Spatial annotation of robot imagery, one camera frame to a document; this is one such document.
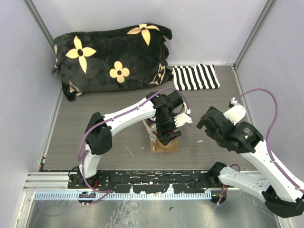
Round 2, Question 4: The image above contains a watermelon print canvas bag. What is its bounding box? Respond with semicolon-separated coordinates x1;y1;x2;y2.
142;119;179;153

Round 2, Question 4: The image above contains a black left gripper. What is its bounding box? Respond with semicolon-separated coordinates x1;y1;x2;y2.
157;114;182;147

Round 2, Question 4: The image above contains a black white striped cloth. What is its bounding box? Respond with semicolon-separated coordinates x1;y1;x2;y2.
172;64;220;91

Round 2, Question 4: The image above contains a black floral plush blanket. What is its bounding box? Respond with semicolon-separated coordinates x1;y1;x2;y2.
52;23;172;101

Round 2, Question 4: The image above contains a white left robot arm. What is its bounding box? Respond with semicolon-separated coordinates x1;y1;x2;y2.
78;90;192;188

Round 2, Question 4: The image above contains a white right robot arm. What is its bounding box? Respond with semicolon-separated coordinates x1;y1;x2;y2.
196;104;304;218

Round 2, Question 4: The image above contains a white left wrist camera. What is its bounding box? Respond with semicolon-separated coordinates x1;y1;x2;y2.
173;113;193;128

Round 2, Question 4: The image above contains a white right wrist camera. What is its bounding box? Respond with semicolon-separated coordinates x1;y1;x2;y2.
223;97;246;125

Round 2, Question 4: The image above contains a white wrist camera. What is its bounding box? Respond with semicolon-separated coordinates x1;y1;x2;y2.
173;113;193;128
223;97;246;125

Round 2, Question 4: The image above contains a white slotted cable duct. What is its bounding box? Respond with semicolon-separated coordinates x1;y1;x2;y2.
33;190;212;200

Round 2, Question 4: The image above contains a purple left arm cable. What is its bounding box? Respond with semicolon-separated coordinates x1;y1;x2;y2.
78;87;190;193

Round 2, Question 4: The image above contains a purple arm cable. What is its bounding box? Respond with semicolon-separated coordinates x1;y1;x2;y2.
78;87;190;193
235;88;278;162

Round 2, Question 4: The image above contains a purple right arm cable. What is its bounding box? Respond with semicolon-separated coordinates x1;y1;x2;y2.
235;88;278;162

